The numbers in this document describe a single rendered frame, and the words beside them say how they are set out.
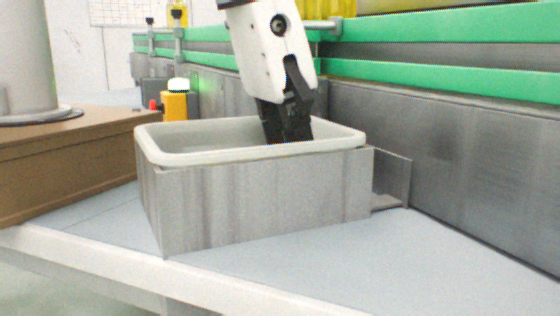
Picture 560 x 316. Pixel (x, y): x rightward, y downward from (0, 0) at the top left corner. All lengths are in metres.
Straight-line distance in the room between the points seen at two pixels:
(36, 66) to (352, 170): 0.40
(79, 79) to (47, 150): 6.02
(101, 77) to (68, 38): 0.61
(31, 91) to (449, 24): 0.49
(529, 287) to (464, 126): 0.15
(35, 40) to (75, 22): 5.91
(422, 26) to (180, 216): 0.32
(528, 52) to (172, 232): 0.34
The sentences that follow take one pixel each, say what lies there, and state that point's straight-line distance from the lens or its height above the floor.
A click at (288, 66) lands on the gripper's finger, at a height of 0.91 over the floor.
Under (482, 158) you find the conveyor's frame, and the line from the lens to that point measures 0.44.
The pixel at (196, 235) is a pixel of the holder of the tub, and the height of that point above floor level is 0.77.
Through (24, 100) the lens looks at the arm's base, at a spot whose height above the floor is 0.86.
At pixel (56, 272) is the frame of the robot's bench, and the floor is 0.67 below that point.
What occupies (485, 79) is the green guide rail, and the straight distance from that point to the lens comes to 0.46.
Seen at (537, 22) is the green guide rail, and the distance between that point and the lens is 0.43.
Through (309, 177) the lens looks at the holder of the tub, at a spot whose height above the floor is 0.81.
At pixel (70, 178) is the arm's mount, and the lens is 0.57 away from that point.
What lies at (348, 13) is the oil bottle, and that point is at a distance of 0.75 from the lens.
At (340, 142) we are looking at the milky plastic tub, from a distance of 0.44.
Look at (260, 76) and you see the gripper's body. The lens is 0.44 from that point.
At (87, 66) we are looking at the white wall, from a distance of 6.55.
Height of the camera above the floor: 0.94
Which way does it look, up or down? 15 degrees down
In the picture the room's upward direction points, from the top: straight up
